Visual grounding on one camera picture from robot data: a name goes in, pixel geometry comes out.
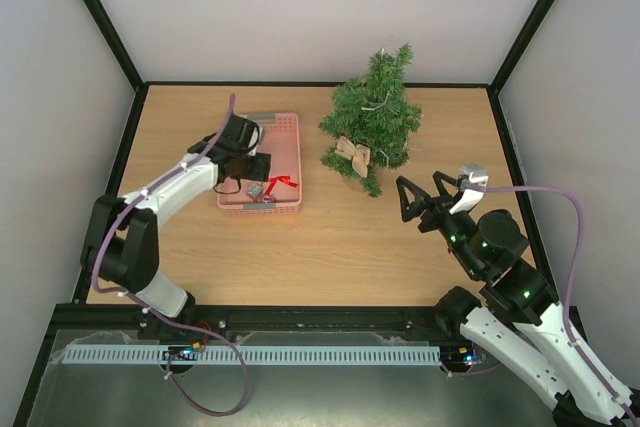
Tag pink plastic basket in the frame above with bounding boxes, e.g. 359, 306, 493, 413
217, 112, 302, 216

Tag beige felt ornament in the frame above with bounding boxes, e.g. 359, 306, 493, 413
335, 136, 371, 178

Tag small green christmas tree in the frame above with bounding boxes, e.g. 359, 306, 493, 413
318, 43, 422, 198

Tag clear led string lights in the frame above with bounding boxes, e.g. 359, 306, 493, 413
361, 43, 413, 168

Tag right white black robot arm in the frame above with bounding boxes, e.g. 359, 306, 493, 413
396, 166, 639, 426

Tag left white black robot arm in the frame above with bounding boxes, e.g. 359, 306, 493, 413
81, 111, 271, 330

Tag silver gift box ornament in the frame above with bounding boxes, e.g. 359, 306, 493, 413
247, 182, 264, 199

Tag red ribbon bow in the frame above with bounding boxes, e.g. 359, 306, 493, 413
263, 175, 298, 196

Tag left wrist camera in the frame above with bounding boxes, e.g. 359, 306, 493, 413
248, 124, 264, 151

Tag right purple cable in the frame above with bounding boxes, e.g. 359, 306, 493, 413
482, 184, 640, 427

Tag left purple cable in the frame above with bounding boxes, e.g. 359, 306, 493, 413
89, 93, 236, 343

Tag light blue cable duct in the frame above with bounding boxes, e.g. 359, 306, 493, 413
61, 345, 441, 366

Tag black frame rail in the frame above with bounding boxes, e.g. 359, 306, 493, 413
46, 303, 463, 345

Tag purple cable loop front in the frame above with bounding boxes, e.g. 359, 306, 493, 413
162, 330, 251, 416

